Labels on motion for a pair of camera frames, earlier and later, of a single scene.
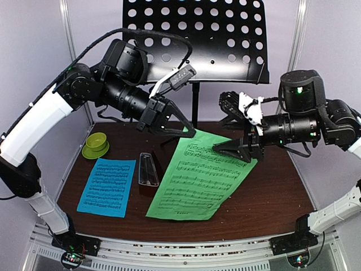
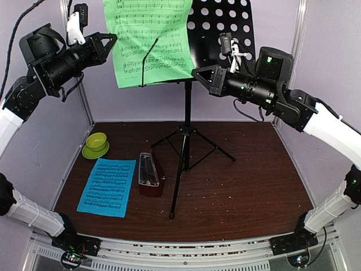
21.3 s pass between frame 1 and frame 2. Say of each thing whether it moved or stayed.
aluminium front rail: stayed
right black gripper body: moved
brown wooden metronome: stayed
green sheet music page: moved
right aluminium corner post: stayed
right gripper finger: moved
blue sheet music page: stayed
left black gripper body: moved
